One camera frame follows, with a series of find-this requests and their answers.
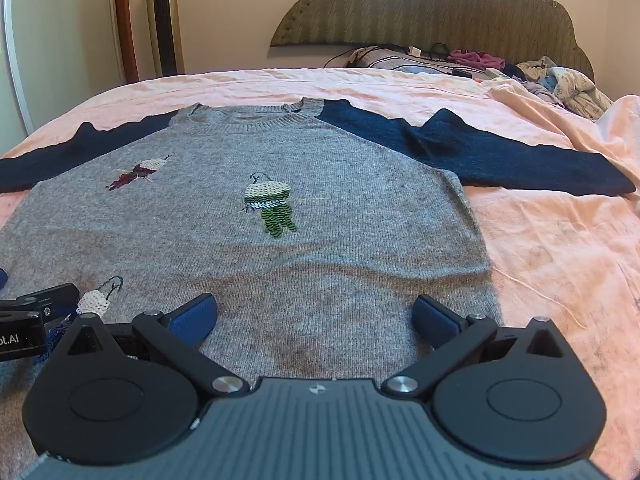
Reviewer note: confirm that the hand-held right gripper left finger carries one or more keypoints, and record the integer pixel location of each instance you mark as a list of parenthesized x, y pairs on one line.
[(194, 319)]

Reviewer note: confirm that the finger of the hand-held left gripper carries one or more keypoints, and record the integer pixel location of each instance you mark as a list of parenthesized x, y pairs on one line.
[(50, 299)]

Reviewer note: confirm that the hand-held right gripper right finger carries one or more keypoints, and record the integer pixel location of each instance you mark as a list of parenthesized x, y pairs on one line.
[(434, 321)]

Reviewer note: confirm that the grey navy-sleeved knit sweater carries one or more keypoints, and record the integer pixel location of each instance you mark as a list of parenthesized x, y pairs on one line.
[(300, 250)]

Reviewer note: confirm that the pile of pale clothes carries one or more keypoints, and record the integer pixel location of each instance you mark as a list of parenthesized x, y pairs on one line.
[(565, 85)]

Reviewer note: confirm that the loose pink thread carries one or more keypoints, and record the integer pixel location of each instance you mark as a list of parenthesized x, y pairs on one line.
[(549, 300)]

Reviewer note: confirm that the pink bed sheet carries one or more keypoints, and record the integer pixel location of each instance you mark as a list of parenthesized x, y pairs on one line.
[(550, 230)]

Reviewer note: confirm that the flower-decal sliding wardrobe door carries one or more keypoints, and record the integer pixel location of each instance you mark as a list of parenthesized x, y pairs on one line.
[(65, 55)]

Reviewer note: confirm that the magenta cloth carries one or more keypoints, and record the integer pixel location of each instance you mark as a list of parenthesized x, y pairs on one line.
[(475, 57)]

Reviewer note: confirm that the gold tower fan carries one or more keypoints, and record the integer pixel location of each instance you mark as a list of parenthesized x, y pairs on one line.
[(164, 20)]

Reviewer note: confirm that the olive padded headboard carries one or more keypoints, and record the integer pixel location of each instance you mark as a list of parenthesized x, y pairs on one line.
[(425, 5)]

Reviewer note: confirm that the brown wooden door frame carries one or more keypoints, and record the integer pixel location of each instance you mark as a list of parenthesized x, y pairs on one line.
[(125, 25)]

